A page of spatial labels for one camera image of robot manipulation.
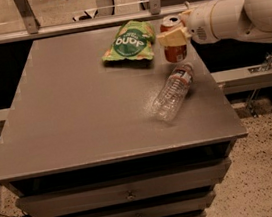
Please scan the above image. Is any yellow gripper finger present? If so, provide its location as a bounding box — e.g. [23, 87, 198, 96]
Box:
[157, 26, 192, 47]
[178, 9, 193, 25]

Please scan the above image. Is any clear plastic water bottle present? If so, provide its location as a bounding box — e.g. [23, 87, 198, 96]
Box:
[152, 63, 194, 122]

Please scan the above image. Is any green chip bag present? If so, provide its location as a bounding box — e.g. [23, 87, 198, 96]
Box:
[102, 20, 155, 62]

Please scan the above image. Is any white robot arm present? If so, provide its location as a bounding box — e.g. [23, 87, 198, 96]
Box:
[157, 0, 272, 47]

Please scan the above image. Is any grey drawer cabinet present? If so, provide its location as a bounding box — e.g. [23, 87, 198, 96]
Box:
[0, 28, 246, 217]

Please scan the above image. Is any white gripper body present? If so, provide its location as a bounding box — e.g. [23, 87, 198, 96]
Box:
[187, 1, 218, 45]

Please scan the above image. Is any middle grey drawer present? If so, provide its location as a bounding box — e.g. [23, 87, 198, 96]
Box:
[72, 191, 215, 217]

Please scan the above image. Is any orange coke can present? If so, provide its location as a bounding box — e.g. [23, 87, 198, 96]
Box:
[160, 14, 187, 63]

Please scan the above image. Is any top grey drawer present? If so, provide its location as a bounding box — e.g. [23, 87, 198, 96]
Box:
[16, 157, 231, 217]

